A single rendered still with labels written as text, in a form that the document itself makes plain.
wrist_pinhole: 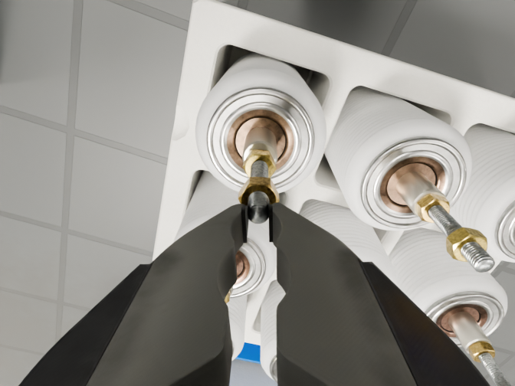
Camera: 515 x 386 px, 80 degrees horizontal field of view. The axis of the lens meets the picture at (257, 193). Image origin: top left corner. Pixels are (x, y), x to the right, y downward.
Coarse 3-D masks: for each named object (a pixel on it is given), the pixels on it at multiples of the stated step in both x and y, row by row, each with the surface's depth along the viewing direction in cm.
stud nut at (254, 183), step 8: (248, 184) 14; (256, 184) 14; (264, 184) 14; (272, 184) 15; (240, 192) 15; (248, 192) 14; (264, 192) 14; (272, 192) 14; (240, 200) 15; (272, 200) 14
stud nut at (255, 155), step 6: (252, 150) 18; (258, 150) 18; (264, 150) 18; (252, 156) 18; (258, 156) 18; (264, 156) 18; (270, 156) 18; (246, 162) 18; (252, 162) 18; (270, 162) 18; (246, 168) 18; (270, 168) 18; (276, 168) 18; (270, 174) 18
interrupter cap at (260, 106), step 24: (240, 96) 20; (264, 96) 20; (288, 96) 20; (216, 120) 21; (240, 120) 21; (264, 120) 21; (288, 120) 21; (216, 144) 22; (240, 144) 22; (288, 144) 22; (312, 144) 22; (216, 168) 23; (240, 168) 23; (288, 168) 23
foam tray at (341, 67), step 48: (192, 48) 26; (240, 48) 36; (288, 48) 25; (336, 48) 25; (192, 96) 27; (336, 96) 27; (432, 96) 27; (480, 96) 27; (192, 144) 30; (192, 192) 36; (288, 192) 32; (336, 192) 32; (384, 240) 34
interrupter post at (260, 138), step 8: (256, 128) 21; (264, 128) 21; (248, 136) 21; (256, 136) 20; (264, 136) 20; (272, 136) 21; (248, 144) 19; (256, 144) 19; (264, 144) 19; (272, 144) 19; (248, 152) 19; (272, 152) 19
